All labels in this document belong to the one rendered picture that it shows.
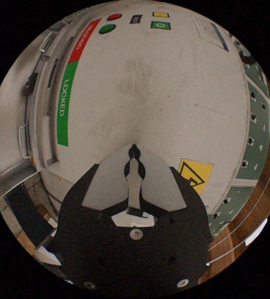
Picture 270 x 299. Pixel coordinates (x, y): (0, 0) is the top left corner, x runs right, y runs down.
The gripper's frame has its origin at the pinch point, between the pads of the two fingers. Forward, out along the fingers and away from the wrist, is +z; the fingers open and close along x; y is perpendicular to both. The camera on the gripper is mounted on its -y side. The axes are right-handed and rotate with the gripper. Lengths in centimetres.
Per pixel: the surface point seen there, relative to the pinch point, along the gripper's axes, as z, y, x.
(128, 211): 19, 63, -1
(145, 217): 16, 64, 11
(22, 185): 15, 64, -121
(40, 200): 23, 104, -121
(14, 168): -0.9, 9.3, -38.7
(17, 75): 7.6, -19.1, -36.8
